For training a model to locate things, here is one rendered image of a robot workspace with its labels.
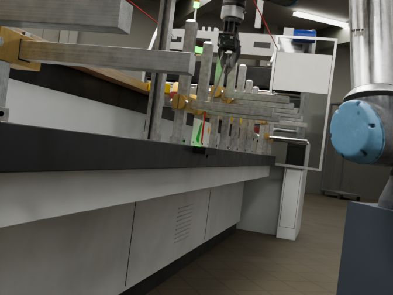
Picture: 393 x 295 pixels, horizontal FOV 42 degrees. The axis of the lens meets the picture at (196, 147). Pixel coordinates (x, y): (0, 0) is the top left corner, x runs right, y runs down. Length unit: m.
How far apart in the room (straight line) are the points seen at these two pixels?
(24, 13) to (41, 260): 0.99
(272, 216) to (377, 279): 3.31
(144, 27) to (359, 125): 8.91
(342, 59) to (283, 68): 7.37
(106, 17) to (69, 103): 0.96
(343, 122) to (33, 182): 0.74
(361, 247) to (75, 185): 0.76
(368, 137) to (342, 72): 10.61
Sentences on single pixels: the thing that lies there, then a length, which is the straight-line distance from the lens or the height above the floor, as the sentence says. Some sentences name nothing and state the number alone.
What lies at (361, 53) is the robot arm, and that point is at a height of 0.98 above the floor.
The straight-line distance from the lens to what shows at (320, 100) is 4.48.
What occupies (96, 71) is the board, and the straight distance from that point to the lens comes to 1.48.
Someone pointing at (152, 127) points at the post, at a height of 0.74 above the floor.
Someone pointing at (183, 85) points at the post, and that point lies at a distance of 1.76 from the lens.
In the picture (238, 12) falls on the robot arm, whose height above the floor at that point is 1.23.
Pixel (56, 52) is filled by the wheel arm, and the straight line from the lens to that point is 0.84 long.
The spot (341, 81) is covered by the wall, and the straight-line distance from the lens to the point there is 11.80.
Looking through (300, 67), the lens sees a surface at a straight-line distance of 4.53.
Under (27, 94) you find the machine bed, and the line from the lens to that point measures 1.30.
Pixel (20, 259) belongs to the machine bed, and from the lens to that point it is 1.39.
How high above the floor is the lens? 0.70
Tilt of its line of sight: level
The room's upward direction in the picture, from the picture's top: 7 degrees clockwise
